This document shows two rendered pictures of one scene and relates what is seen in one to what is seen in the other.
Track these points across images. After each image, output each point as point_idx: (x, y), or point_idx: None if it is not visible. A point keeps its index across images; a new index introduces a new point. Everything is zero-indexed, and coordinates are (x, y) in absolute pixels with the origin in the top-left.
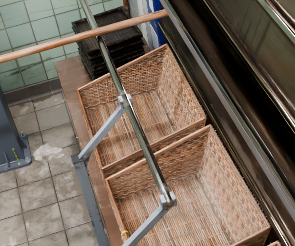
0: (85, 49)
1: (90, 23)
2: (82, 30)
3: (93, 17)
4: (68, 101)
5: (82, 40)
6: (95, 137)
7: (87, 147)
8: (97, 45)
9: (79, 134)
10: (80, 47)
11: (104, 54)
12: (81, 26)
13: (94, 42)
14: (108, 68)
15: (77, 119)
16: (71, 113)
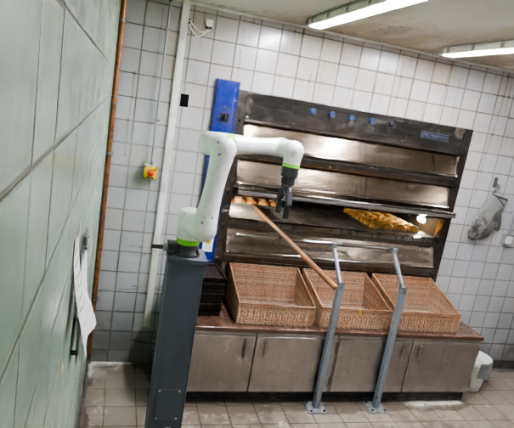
0: (218, 281)
1: (268, 236)
2: None
3: None
4: (221, 326)
5: (212, 277)
6: (338, 267)
7: (339, 275)
8: (218, 276)
9: (258, 328)
10: None
11: (299, 239)
12: None
13: (215, 276)
14: (309, 241)
15: (242, 326)
16: (235, 327)
